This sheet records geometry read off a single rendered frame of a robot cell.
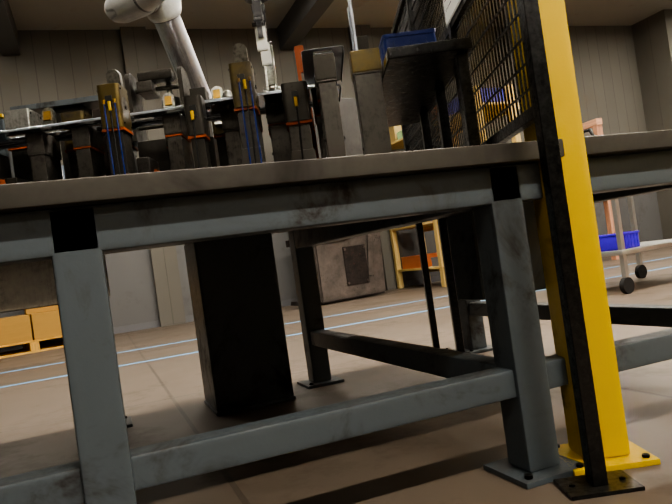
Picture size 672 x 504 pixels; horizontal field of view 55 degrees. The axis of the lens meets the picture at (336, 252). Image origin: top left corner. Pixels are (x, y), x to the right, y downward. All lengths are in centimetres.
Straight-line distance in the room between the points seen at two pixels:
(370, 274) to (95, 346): 694
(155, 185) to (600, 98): 1075
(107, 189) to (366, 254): 698
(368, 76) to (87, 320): 102
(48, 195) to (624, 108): 1119
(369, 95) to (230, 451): 101
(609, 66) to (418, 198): 1068
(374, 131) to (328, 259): 597
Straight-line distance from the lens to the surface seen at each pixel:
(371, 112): 179
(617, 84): 1194
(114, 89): 183
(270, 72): 215
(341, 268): 779
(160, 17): 257
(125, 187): 113
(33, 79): 866
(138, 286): 826
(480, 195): 139
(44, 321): 741
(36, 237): 117
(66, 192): 113
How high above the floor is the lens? 51
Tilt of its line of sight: 1 degrees up
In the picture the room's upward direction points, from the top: 8 degrees counter-clockwise
